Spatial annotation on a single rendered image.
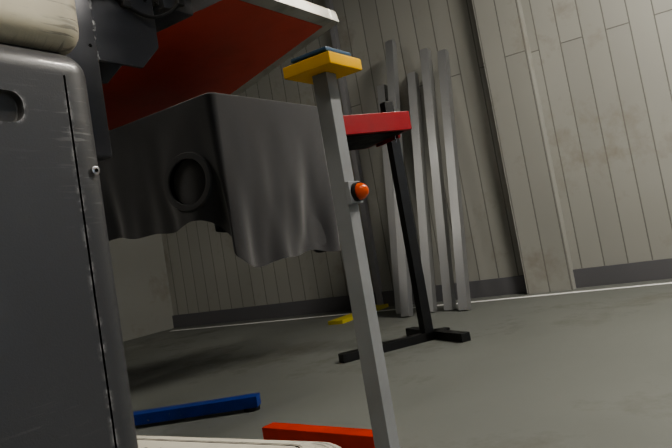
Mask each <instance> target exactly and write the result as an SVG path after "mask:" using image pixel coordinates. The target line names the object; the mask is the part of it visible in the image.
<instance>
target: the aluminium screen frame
mask: <svg viewBox="0 0 672 448"><path fill-rule="evenodd" d="M241 1H244V2H247V3H250V4H253V5H257V6H260V7H263V8H266V9H269V10H272V11H276V12H279V13H282V14H285V15H288V16H292V17H295V18H298V19H301V20H304V21H307V22H311V23H314V24H317V25H320V26H323V27H322V28H320V29H319V30H318V31H316V32H315V33H314V34H312V35H311V36H309V37H308V38H307V39H305V40H304V41H303V42H301V43H300V44H299V45H297V46H296V47H294V48H293V49H292V50H290V51H289V52H288V53H286V54H285V55H283V56H282V57H281V58H279V59H278V60H277V61H275V62H274V63H273V64H271V65H270V66H268V67H267V68H266V69H264V70H263V71H262V72H260V73H259V74H257V75H256V76H255V77H253V78H252V79H251V80H249V81H248V82H246V83H245V84H244V85H242V86H241V87H240V88H238V89H237V90H236V91H234V92H233V93H231V94H230V95H239V94H240V93H242V92H243V91H245V90H246V89H247V88H249V87H250V86H252V85H253V84H254V83H256V82H257V81H259V80H260V79H261V78H263V77H264V76H265V75H267V74H268V73H270V72H271V71H272V70H274V69H275V68H277V67H278V66H279V65H281V64H282V63H283V62H285V61H286V60H288V59H289V58H290V57H292V56H293V55H295V54H296V53H297V52H299V51H300V50H301V49H303V48H304V47H306V46H307V45H308V44H310V43H311V42H313V41H314V40H315V39H317V38H318V37H319V36H321V35H322V34H324V33H325V32H326V31H328V30H329V29H331V28H332V27H333V26H335V25H336V24H337V23H339V20H338V17H337V15H336V12H335V11H333V10H330V9H327V8H324V7H321V6H319V5H316V4H313V3H310V2H307V1H305V0H241Z"/></svg>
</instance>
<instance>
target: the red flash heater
mask: <svg viewBox="0 0 672 448"><path fill-rule="evenodd" d="M343 119H344V125H345V131H346V136H347V142H348V148H349V151H351V150H360V149H368V148H370V147H372V146H375V145H376V147H379V146H382V145H384V144H386V143H389V142H391V141H393V140H395V138H394V136H395V135H396V139H398V138H400V134H402V133H404V132H406V131H408V130H411V129H412V127H411V121H410V116H409V111H396V112H383V113H369V114H356V115H343Z"/></svg>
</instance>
